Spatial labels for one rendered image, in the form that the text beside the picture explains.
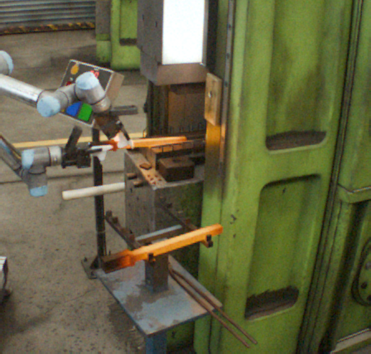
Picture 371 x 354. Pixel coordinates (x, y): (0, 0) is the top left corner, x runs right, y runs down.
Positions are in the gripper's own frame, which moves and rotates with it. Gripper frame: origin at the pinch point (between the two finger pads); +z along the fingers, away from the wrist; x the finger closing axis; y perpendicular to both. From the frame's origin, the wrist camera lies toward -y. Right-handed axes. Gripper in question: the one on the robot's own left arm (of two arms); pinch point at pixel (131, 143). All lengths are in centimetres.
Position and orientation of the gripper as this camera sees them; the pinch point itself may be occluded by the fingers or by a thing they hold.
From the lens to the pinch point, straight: 217.4
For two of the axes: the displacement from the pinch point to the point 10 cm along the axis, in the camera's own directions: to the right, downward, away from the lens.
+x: 4.0, 4.1, -8.2
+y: -8.2, 5.6, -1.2
